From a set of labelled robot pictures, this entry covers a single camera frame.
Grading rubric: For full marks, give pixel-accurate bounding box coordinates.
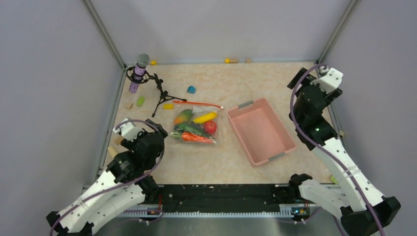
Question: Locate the pink plastic basket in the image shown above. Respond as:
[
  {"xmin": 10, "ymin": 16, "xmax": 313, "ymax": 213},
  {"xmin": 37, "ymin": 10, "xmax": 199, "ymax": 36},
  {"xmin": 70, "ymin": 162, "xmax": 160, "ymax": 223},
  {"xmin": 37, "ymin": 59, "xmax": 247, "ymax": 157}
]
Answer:
[{"xmin": 227, "ymin": 98, "xmax": 297, "ymax": 167}]

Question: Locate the purple microphone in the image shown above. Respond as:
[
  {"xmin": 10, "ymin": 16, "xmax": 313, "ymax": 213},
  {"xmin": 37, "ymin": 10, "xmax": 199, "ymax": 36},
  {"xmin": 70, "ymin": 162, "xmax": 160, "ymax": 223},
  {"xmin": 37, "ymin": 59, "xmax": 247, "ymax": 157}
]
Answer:
[{"xmin": 128, "ymin": 53, "xmax": 150, "ymax": 94}]

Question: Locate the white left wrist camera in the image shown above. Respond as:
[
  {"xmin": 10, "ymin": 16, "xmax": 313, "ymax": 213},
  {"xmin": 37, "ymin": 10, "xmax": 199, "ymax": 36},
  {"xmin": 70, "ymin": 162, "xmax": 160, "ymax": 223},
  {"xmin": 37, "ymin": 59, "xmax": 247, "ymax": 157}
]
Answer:
[{"xmin": 113, "ymin": 118, "xmax": 143, "ymax": 142}]

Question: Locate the yellow tan cylinder at wall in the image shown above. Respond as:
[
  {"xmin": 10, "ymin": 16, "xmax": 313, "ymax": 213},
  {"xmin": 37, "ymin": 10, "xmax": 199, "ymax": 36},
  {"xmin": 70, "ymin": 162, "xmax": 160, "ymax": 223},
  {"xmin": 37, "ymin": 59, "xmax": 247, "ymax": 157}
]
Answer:
[{"xmin": 224, "ymin": 58, "xmax": 239, "ymax": 64}]

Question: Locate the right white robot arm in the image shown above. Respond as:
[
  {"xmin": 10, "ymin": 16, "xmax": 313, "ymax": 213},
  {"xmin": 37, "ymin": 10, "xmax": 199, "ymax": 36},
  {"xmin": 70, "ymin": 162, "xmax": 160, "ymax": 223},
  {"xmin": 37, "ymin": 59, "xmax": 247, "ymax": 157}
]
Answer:
[{"xmin": 288, "ymin": 68, "xmax": 401, "ymax": 236}]

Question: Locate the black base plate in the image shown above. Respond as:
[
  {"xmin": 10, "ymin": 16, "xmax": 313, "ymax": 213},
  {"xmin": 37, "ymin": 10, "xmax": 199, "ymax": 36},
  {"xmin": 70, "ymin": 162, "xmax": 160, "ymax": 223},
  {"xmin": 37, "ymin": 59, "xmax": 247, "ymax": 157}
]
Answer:
[{"xmin": 144, "ymin": 184, "xmax": 308, "ymax": 213}]

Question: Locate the green block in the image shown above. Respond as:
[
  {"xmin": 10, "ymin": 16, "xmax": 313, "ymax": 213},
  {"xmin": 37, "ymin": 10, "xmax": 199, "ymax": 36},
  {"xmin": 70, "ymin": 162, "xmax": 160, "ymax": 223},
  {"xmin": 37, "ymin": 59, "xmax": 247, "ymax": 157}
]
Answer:
[{"xmin": 136, "ymin": 96, "xmax": 145, "ymax": 106}]

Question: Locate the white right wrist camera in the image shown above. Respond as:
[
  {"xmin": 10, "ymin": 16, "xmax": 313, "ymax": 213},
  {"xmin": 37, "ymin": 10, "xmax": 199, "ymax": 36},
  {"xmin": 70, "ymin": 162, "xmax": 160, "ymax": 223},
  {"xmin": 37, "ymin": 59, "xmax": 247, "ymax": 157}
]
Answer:
[{"xmin": 310, "ymin": 67, "xmax": 344, "ymax": 95}]

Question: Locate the tan wooden block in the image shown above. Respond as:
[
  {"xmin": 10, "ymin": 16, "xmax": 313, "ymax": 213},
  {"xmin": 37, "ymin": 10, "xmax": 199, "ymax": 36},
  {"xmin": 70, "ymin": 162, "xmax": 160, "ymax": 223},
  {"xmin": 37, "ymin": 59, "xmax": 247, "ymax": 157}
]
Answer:
[{"xmin": 114, "ymin": 136, "xmax": 124, "ymax": 145}]

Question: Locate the toy red tomato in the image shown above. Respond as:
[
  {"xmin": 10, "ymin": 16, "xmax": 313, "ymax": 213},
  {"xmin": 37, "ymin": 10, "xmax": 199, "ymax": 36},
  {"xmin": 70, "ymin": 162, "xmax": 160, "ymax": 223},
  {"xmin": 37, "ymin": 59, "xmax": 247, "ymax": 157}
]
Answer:
[{"xmin": 203, "ymin": 120, "xmax": 217, "ymax": 135}]

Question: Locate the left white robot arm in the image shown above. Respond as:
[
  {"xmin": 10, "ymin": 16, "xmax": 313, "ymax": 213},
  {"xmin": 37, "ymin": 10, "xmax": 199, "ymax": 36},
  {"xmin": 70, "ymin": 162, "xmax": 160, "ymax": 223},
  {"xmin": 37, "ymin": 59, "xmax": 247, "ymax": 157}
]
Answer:
[{"xmin": 46, "ymin": 118, "xmax": 168, "ymax": 236}]

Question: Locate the blue block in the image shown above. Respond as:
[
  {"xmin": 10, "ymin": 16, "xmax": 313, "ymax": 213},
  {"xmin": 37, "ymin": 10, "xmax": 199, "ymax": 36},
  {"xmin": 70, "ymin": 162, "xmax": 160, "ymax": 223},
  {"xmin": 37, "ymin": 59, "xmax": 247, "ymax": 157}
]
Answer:
[{"xmin": 186, "ymin": 86, "xmax": 196, "ymax": 94}]

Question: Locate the toy mango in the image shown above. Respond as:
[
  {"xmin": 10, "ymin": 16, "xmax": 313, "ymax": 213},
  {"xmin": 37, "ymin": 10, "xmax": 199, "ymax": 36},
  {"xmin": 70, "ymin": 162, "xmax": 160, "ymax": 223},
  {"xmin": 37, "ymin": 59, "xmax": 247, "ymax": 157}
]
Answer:
[{"xmin": 173, "ymin": 109, "xmax": 194, "ymax": 125}]

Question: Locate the green flat toy piece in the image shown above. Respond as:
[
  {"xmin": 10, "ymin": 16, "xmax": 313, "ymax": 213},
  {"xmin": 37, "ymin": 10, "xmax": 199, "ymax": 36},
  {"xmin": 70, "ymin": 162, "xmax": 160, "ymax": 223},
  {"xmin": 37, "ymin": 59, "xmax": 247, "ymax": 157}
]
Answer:
[{"xmin": 330, "ymin": 176, "xmax": 338, "ymax": 184}]

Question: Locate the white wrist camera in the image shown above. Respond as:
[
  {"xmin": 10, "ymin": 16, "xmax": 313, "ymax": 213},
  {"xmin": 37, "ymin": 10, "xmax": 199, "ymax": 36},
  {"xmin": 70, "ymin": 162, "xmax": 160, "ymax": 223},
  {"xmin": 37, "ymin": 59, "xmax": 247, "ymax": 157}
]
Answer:
[
  {"xmin": 310, "ymin": 67, "xmax": 344, "ymax": 95},
  {"xmin": 113, "ymin": 118, "xmax": 143, "ymax": 142}
]

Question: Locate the cream wooden cylinder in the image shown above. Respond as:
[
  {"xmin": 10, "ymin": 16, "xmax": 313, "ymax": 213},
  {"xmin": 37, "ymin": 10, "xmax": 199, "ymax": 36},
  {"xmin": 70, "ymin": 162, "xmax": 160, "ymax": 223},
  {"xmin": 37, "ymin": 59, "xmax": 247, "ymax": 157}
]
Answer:
[{"xmin": 107, "ymin": 146, "xmax": 118, "ymax": 159}]

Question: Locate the toy green cucumber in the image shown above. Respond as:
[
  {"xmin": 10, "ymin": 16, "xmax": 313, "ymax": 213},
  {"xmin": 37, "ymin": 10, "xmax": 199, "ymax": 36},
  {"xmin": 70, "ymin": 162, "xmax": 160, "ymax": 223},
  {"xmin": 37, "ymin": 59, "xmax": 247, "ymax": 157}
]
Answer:
[{"xmin": 174, "ymin": 122, "xmax": 211, "ymax": 137}]

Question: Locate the toy banana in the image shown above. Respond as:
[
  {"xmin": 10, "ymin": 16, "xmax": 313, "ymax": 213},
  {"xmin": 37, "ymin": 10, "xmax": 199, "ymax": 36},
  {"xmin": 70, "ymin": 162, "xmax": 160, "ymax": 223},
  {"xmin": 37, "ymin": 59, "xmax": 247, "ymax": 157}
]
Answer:
[{"xmin": 192, "ymin": 112, "xmax": 217, "ymax": 124}]

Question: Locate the clear orange zip bag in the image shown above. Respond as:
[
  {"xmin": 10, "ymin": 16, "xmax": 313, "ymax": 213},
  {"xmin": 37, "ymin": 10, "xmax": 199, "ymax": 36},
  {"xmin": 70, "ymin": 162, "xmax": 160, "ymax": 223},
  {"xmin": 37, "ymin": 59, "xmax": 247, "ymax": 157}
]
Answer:
[{"xmin": 169, "ymin": 101, "xmax": 224, "ymax": 145}]

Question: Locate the black microphone tripod stand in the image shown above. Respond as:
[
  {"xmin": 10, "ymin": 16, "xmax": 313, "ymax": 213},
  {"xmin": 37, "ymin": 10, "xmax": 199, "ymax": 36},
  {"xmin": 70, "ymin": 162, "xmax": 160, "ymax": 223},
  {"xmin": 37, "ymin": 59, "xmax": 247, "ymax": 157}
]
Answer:
[{"xmin": 126, "ymin": 66, "xmax": 187, "ymax": 118}]

